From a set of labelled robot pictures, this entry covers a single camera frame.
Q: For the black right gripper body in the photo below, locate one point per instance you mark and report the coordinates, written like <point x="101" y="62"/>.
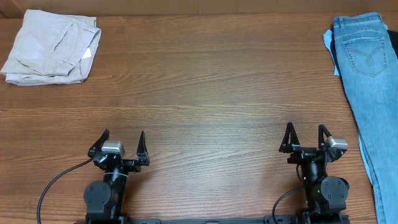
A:
<point x="303" y="155"/>

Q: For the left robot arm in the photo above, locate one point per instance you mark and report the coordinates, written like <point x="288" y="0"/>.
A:
<point x="104" y="198"/>

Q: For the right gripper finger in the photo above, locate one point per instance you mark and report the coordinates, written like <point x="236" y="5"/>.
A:
<point x="322" y="134"/>
<point x="290" y="142"/>

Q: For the folded beige trousers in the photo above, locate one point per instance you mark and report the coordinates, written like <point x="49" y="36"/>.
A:
<point x="52" y="49"/>

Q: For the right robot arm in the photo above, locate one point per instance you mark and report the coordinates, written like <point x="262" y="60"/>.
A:
<point x="325" y="196"/>

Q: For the light blue garment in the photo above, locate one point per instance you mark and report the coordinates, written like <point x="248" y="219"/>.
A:
<point x="328" y="38"/>

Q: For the light blue denim jeans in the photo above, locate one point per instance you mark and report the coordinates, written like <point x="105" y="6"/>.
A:
<point x="368" y="69"/>

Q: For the black patterned garment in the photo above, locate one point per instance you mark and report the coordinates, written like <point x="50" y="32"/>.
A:
<point x="393" y="36"/>

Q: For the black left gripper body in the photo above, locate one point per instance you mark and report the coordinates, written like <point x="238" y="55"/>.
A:
<point x="130" y="166"/>

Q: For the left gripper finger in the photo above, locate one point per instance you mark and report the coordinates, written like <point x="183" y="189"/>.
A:
<point x="98" y="144"/>
<point x="142" y="154"/>

